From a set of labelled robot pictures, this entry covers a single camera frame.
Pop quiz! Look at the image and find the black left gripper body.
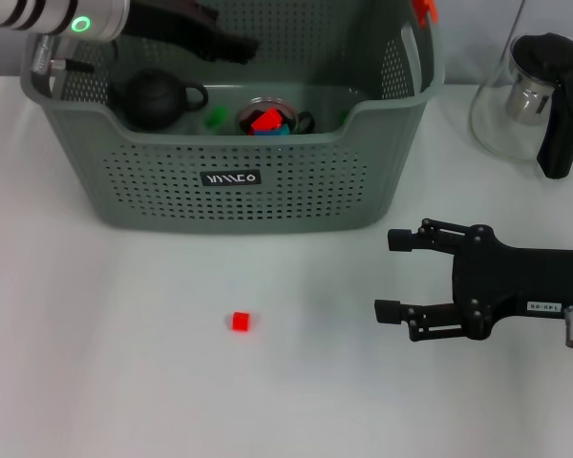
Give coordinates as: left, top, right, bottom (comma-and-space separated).
122, 0, 222, 50

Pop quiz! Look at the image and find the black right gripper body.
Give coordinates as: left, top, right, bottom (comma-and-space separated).
450, 223, 573, 342

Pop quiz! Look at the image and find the green rectangular block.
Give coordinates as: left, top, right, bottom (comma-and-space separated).
203, 106, 228, 131

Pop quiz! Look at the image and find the bright red slope block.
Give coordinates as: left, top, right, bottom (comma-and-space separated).
250, 108, 285, 133

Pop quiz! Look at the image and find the glass teacup black sleeve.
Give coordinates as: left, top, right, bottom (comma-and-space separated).
235, 94, 316, 138

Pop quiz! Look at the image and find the grey perforated storage bin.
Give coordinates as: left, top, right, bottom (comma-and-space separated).
18, 0, 445, 236

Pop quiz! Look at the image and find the black clay teapot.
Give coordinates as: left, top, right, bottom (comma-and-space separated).
107, 69, 210, 133

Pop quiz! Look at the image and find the left wrist silver connector plug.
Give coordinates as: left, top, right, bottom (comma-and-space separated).
31, 34, 57, 76

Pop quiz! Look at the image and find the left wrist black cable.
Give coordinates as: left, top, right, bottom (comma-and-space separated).
51, 56, 96, 75

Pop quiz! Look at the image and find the glass pitcher black handle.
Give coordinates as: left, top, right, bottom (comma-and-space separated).
467, 31, 573, 181

